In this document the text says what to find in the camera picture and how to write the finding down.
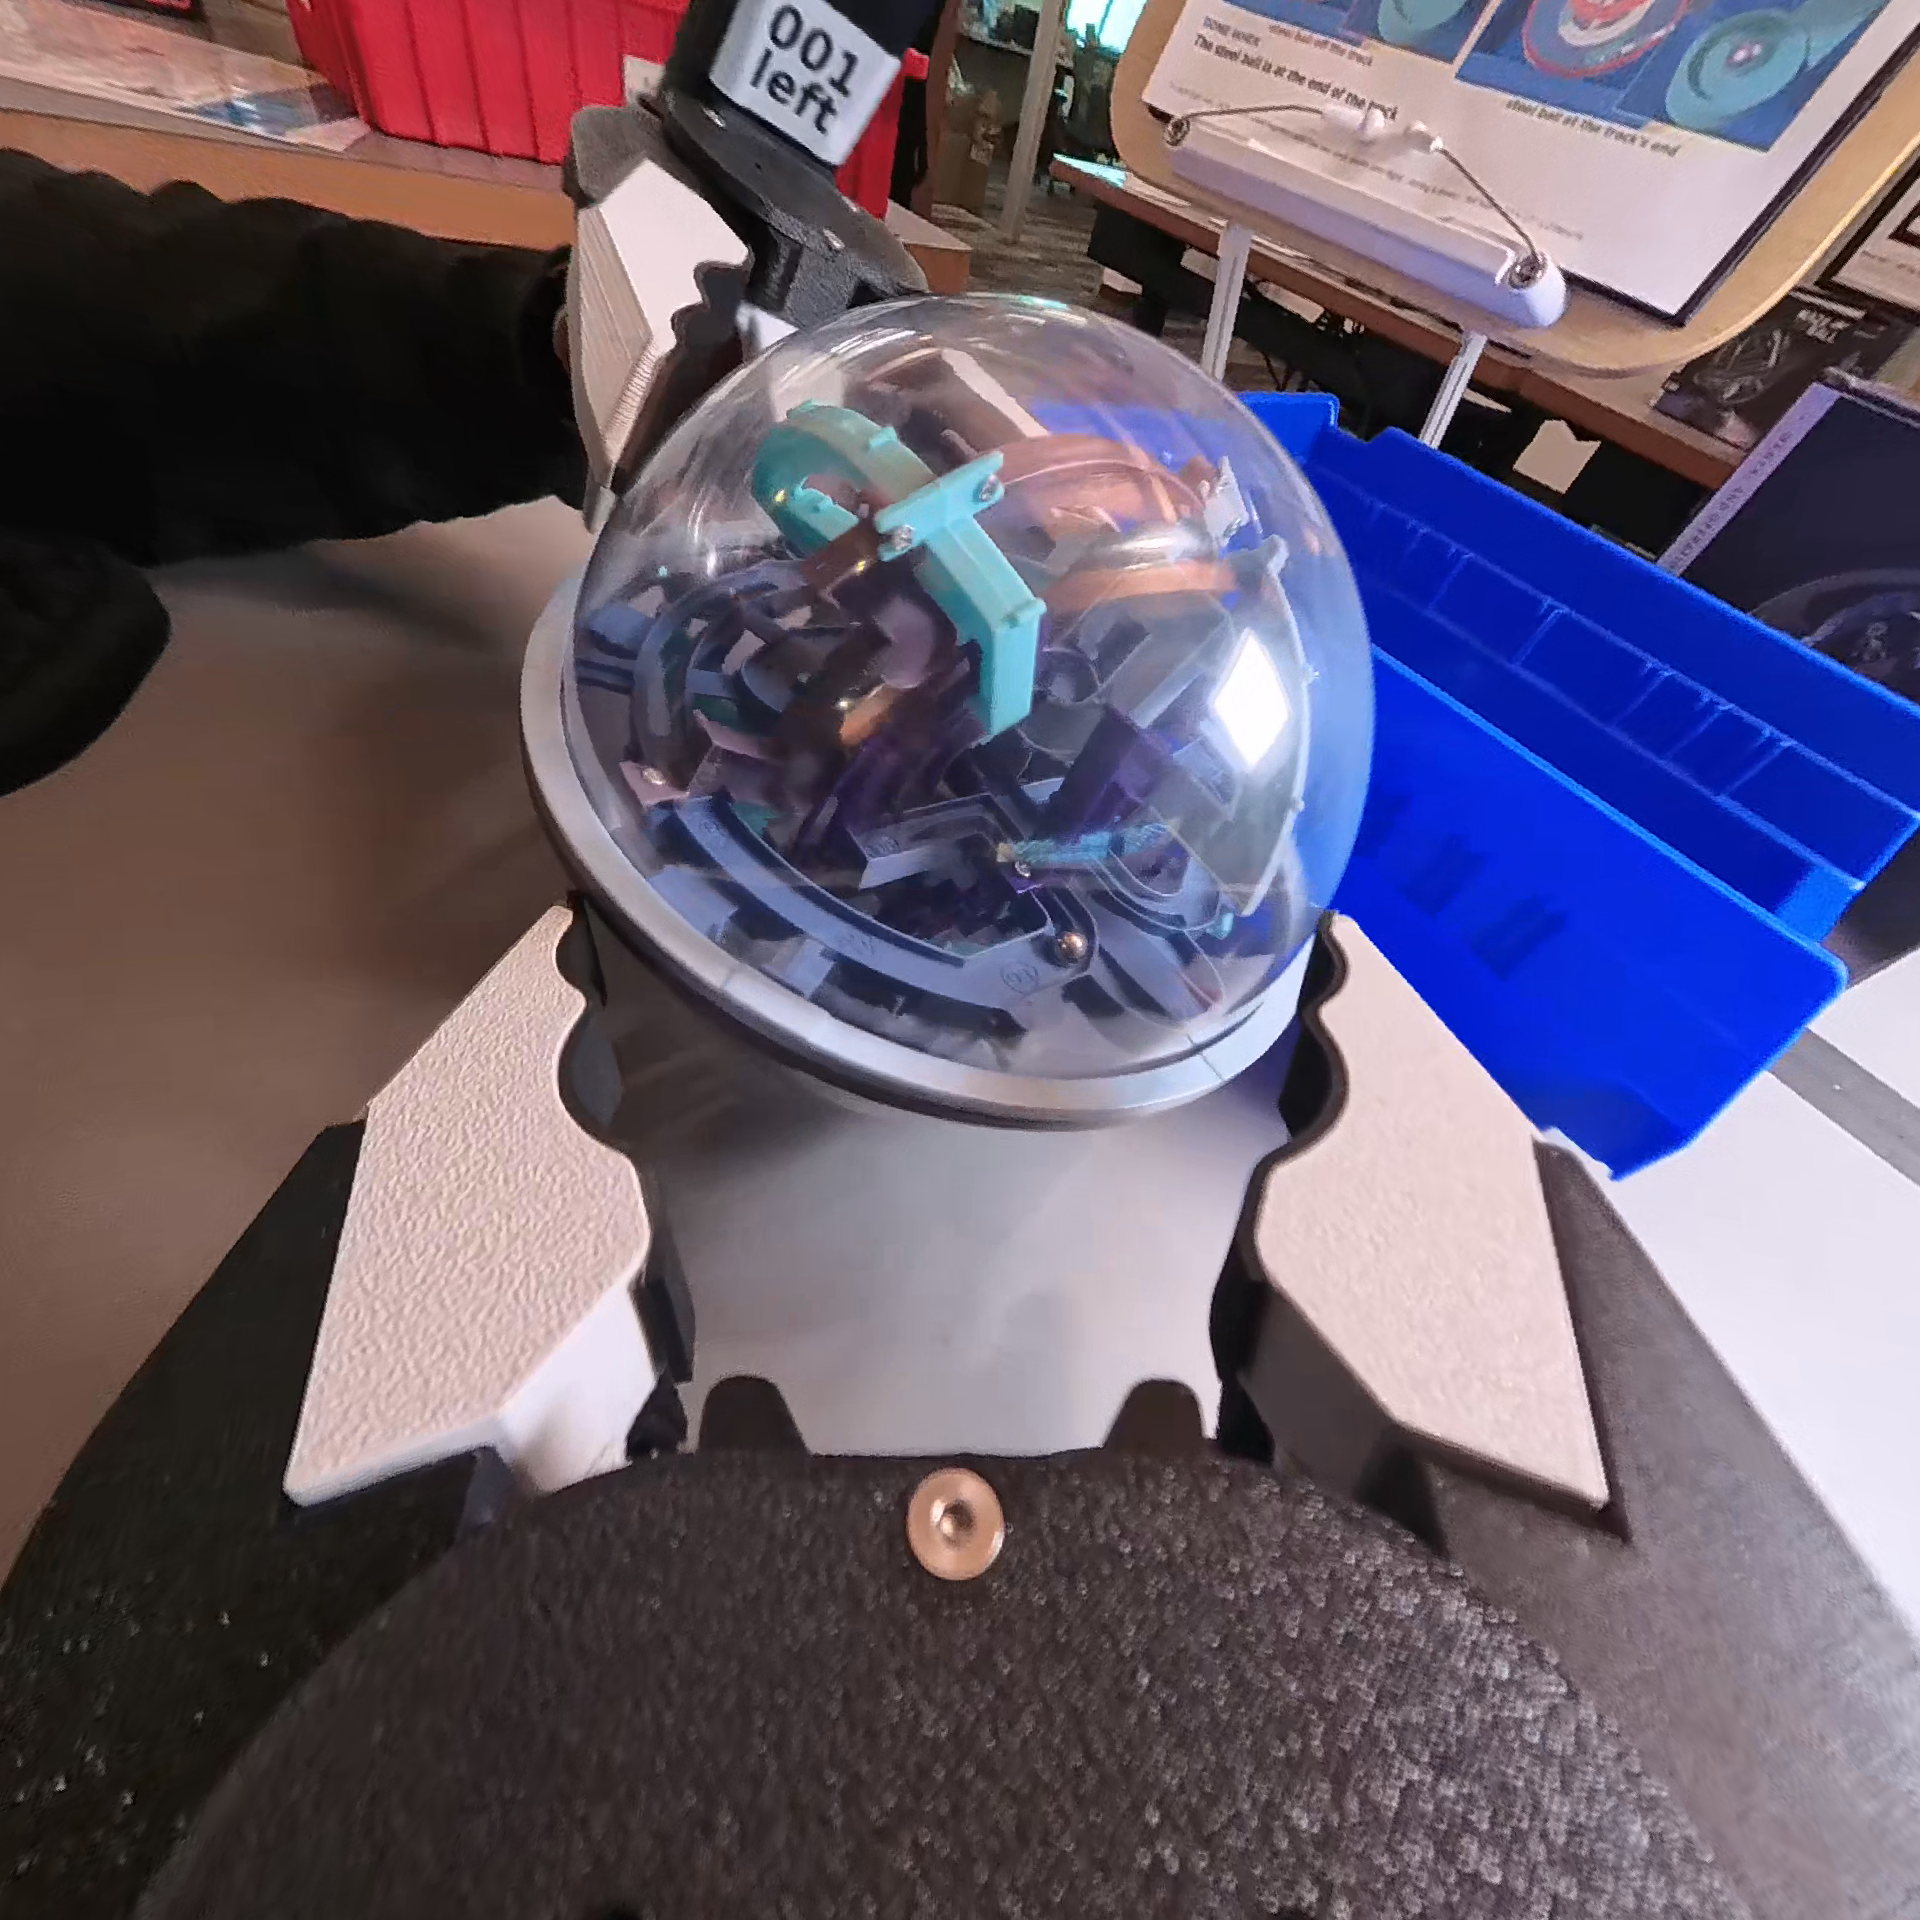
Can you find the red plastic bin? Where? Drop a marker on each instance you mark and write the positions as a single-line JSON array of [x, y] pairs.
[[509, 75]]

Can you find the blue plastic bin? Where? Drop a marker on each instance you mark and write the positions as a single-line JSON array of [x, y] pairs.
[[1592, 781]]

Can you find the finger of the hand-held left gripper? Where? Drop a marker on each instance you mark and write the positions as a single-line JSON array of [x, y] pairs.
[[630, 331]]

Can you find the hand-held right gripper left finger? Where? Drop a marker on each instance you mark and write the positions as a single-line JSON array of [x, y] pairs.
[[480, 1231]]

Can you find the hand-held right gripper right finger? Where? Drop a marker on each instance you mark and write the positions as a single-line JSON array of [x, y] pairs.
[[1427, 1259]]

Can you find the dark blue maze ball box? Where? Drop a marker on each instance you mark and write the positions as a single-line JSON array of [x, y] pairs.
[[1832, 511]]

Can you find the clear plastic maze ball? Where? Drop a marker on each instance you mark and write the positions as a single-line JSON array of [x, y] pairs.
[[946, 691]]

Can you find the wooden instruction board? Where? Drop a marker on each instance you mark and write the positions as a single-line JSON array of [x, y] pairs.
[[1680, 121]]

